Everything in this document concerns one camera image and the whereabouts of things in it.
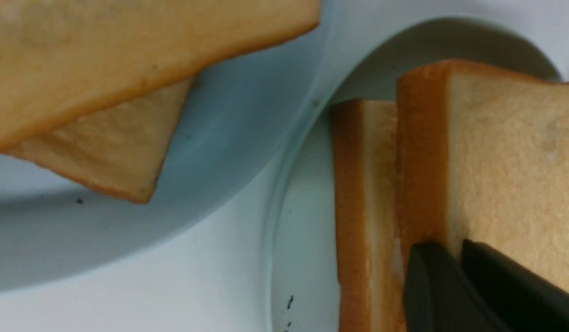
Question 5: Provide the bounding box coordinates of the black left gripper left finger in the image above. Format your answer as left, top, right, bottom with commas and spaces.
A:
403, 243, 510, 332

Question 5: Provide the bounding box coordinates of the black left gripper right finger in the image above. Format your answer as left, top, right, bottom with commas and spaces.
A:
462, 239, 569, 332

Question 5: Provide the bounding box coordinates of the toast slice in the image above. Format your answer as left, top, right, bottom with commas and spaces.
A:
396, 59, 569, 293
0, 0, 321, 153
8, 78, 193, 204
330, 99, 406, 332

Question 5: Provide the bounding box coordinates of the mint green plate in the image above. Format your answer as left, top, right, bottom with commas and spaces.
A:
268, 17, 561, 332

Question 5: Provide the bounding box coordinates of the light blue bread plate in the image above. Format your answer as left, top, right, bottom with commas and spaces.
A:
0, 0, 343, 293

